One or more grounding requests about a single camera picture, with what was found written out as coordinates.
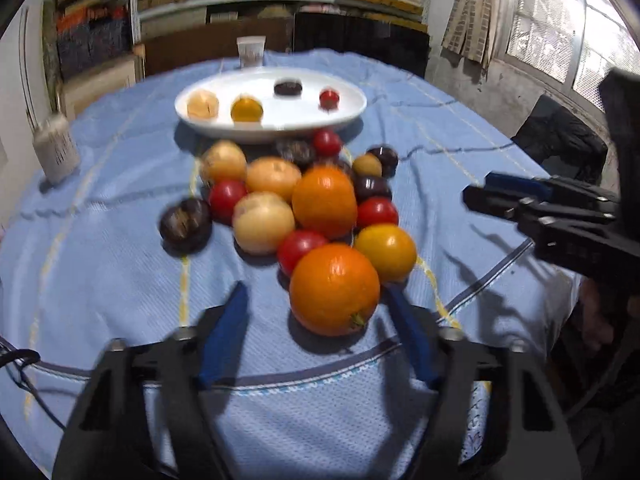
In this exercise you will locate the person's right hand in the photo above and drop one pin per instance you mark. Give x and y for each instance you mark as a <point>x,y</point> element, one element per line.
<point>600,315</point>

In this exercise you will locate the blue checked tablecloth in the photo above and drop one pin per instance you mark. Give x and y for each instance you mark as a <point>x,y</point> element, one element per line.
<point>125,260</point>

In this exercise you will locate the white drink can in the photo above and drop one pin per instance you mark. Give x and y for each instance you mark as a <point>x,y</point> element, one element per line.
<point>56,150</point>

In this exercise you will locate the yellow persimmon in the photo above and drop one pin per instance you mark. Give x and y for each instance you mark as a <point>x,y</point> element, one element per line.
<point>387,252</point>
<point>246,109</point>

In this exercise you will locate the hanging brick pattern sheets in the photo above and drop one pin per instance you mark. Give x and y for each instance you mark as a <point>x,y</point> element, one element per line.
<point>475,15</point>

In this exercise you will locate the orange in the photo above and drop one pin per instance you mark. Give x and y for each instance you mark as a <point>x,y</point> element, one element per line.
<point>334,289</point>
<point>325,201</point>

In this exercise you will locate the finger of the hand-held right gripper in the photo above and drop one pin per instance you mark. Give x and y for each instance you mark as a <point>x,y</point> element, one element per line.
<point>500,205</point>
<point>517,185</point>

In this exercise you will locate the white oval plate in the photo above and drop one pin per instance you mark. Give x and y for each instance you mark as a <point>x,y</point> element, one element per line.
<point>300,116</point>

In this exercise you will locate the stack of colourful fabric boxes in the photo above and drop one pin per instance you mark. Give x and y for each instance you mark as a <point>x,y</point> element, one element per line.
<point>90,40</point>

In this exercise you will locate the white paper cup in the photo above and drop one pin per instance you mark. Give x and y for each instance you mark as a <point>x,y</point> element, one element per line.
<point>251,52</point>

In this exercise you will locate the dark chair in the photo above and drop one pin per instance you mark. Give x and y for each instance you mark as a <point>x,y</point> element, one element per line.
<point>560,135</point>

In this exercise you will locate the cardboard box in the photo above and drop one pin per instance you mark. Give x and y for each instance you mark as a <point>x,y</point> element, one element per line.
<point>100,87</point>

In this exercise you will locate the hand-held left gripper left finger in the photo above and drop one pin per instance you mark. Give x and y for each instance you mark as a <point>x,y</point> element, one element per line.
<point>227,335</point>

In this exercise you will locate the black panel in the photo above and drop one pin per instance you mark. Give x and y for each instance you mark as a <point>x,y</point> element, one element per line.
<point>360,40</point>

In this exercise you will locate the pale orange round fruit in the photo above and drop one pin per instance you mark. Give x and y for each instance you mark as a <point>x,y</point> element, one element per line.
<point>272,176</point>

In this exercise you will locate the brown board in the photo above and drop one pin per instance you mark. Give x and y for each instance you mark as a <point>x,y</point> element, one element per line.
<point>200,47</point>

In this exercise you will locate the barred window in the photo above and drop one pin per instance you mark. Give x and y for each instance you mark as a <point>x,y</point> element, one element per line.
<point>560,25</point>

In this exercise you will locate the small tan round fruit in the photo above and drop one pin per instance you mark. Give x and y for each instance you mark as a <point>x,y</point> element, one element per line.
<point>366,165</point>

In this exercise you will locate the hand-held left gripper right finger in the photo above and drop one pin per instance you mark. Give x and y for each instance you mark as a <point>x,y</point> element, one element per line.
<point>411,335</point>

